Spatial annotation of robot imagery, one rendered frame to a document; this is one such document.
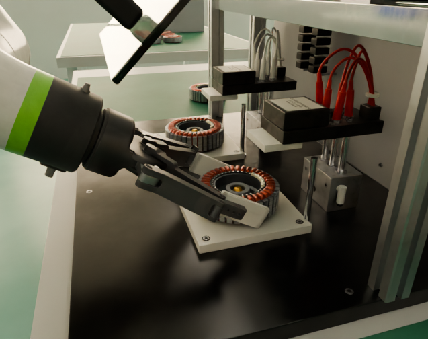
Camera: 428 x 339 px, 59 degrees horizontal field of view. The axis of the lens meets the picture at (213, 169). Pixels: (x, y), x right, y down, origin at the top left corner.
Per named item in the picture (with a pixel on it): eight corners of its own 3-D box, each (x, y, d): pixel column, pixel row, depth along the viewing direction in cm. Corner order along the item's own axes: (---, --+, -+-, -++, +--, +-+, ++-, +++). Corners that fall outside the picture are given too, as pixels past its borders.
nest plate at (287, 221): (199, 253, 45) (199, 245, 45) (174, 194, 58) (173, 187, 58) (311, 233, 49) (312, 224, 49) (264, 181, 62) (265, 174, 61)
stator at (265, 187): (209, 233, 47) (209, 207, 45) (189, 190, 56) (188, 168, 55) (291, 219, 50) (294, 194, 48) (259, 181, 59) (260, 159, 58)
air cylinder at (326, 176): (325, 212, 53) (330, 177, 51) (300, 187, 60) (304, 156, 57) (357, 207, 55) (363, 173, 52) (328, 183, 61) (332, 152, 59)
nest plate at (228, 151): (163, 169, 66) (163, 163, 65) (151, 138, 79) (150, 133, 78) (244, 159, 70) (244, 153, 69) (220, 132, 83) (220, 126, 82)
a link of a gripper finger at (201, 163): (189, 171, 55) (188, 169, 56) (228, 186, 58) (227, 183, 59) (199, 153, 54) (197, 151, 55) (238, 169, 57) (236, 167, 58)
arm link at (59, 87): (53, 79, 35) (60, 62, 43) (11, 184, 38) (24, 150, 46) (115, 105, 38) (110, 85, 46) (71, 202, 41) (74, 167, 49)
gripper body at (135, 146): (79, 150, 48) (146, 174, 52) (77, 180, 40) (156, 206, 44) (103, 97, 46) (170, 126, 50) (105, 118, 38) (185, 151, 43)
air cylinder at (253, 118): (259, 148, 74) (260, 122, 72) (244, 135, 81) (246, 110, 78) (282, 146, 76) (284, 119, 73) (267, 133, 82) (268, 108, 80)
